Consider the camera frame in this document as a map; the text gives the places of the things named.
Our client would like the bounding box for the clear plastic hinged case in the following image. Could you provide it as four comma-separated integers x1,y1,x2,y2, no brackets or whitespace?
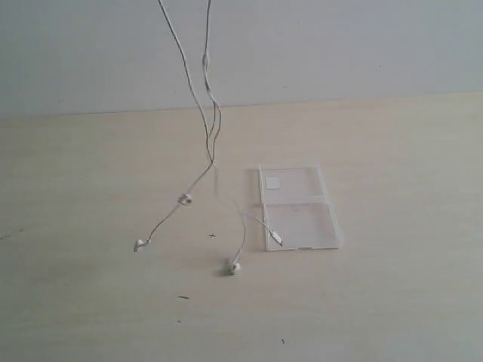
254,163,343,252

